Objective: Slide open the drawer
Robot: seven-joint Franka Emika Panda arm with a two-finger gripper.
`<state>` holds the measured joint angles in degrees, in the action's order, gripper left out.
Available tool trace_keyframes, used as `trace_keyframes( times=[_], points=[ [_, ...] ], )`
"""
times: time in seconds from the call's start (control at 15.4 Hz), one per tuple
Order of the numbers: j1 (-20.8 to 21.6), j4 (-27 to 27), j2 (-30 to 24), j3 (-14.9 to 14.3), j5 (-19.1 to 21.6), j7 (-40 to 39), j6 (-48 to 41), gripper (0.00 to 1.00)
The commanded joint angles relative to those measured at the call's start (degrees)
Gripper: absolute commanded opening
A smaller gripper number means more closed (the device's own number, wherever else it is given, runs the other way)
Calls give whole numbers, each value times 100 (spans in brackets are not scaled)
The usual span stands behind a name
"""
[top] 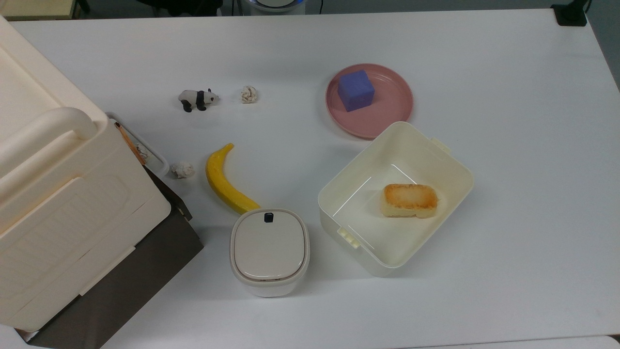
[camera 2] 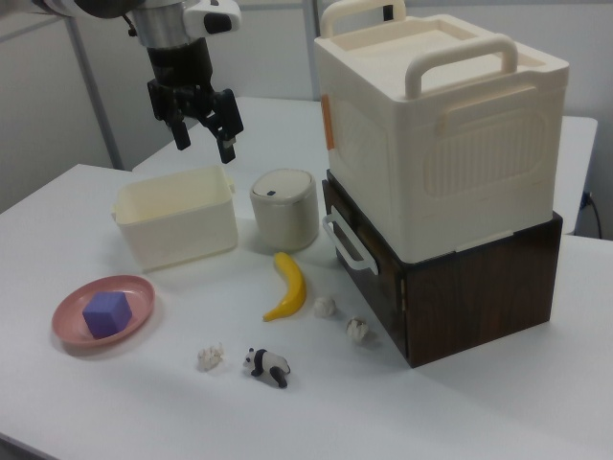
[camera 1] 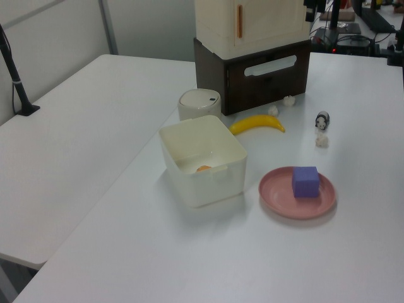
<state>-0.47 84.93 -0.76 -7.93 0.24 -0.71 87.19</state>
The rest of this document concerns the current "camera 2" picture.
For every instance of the pink plate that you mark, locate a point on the pink plate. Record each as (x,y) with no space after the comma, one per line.
(139,297)

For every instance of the cream plastic bin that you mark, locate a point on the cream plastic bin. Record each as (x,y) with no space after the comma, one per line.
(182,239)

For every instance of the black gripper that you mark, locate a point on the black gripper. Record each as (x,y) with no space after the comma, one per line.
(179,81)

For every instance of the panda toy figure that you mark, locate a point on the panda toy figure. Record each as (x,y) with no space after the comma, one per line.
(263,363)

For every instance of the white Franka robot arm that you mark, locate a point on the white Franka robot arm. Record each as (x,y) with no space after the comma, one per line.
(160,21)

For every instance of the yellow toy banana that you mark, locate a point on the yellow toy banana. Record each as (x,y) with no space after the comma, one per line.
(293,287)

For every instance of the purple cube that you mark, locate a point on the purple cube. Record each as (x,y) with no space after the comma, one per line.
(106,315)

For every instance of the crumpled white paper ball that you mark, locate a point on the crumpled white paper ball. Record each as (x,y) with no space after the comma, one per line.
(210,358)
(324,306)
(357,328)

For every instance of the dark wooden drawer cabinet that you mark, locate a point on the dark wooden drawer cabinet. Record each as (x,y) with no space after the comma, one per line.
(479,297)

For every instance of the small cream lidded trash can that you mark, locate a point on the small cream lidded trash can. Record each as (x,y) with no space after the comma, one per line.
(285,220)

